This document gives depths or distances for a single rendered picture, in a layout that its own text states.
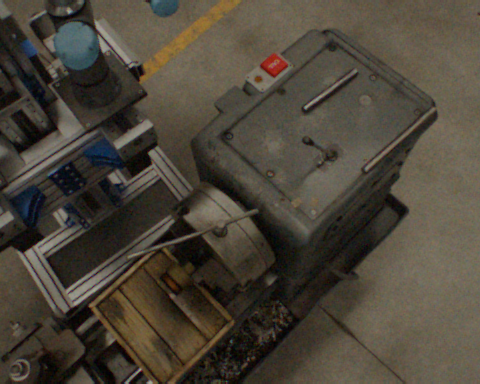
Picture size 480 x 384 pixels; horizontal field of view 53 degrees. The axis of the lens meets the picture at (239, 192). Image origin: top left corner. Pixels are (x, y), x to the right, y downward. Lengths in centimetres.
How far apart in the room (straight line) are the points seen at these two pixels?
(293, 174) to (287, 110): 20
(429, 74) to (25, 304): 259
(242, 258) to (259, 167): 25
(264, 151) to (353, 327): 136
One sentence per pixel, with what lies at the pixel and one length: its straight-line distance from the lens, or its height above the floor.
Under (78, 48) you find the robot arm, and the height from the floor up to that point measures 138.
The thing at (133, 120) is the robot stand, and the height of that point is 110.
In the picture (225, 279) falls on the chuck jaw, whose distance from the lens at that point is 136.
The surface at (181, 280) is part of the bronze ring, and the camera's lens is 137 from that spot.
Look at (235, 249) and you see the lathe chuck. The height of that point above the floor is 121.
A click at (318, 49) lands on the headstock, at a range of 153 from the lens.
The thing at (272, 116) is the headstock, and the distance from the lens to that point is 138.
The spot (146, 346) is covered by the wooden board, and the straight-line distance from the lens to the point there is 159.
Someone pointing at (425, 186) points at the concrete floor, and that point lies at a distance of 280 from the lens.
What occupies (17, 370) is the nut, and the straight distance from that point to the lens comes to 138.
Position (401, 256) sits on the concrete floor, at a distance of 262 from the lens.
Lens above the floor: 243
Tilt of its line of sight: 67 degrees down
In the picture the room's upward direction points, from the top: 6 degrees counter-clockwise
